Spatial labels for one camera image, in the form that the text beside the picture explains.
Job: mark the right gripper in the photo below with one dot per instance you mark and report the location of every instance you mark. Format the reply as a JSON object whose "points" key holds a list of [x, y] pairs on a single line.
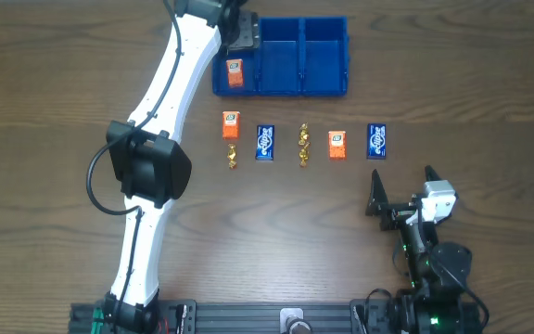
{"points": [[397, 215]]}

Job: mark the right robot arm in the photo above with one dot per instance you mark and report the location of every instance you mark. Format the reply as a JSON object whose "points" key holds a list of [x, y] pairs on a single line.
{"points": [[452, 262]]}

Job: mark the blue tray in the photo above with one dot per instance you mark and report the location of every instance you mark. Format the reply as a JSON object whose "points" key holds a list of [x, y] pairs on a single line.
{"points": [[322, 69]]}

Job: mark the orange candy box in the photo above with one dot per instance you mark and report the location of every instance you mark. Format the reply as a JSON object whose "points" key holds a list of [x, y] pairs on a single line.
{"points": [[231, 130], [337, 150], [235, 79]]}

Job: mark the mounting rail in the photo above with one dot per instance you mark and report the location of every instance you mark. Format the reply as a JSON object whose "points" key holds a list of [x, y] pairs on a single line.
{"points": [[239, 317]]}

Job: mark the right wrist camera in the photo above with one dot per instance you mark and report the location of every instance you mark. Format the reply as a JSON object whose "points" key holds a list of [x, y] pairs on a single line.
{"points": [[438, 197]]}

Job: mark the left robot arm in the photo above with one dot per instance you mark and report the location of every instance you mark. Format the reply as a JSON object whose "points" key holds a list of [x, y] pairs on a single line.
{"points": [[188, 69]]}

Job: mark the blue candy pack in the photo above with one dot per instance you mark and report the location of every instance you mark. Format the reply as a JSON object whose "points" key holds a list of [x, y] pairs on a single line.
{"points": [[376, 141], [264, 144]]}

